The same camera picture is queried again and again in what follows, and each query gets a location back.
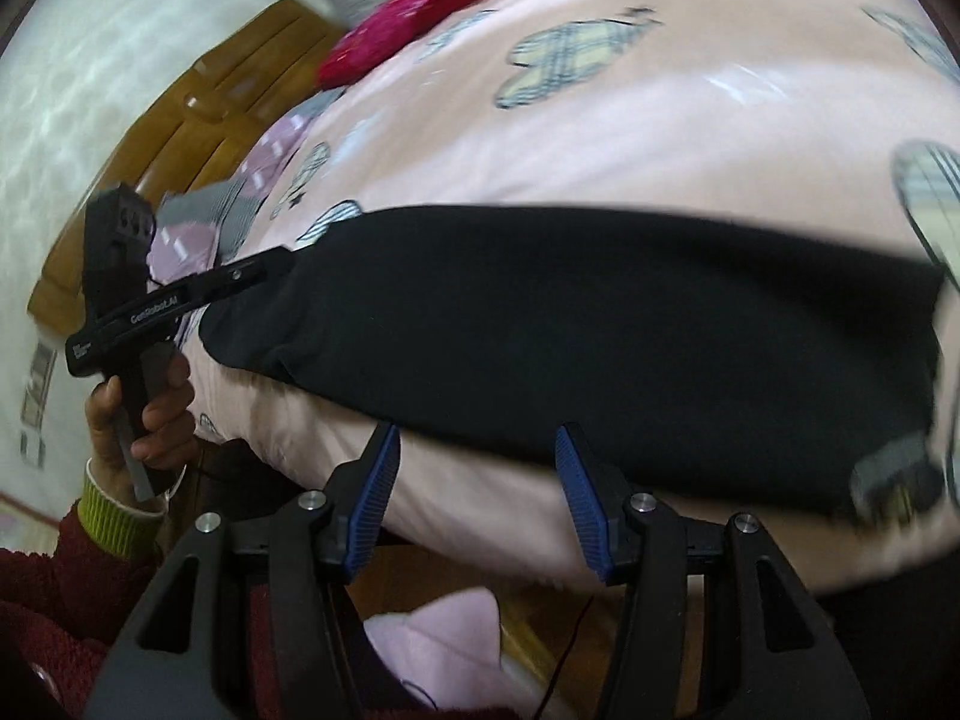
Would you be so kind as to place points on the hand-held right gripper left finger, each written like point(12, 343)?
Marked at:
point(373, 501)

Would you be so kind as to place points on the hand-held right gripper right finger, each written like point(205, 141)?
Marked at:
point(586, 504)

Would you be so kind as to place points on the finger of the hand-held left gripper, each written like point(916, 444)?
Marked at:
point(241, 274)

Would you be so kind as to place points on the black pants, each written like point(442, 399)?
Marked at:
point(570, 345)

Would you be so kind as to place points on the person's left forearm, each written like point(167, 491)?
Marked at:
point(67, 562)

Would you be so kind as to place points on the person's left hand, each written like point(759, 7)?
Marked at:
point(142, 427)

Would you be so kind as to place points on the grey and pink pillow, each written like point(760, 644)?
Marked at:
point(217, 225)

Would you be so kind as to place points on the wooden headboard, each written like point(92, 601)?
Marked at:
point(187, 142)

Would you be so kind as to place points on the pink plush slipper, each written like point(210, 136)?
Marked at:
point(442, 652)

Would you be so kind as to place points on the pink printed blanket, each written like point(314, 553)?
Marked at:
point(600, 165)

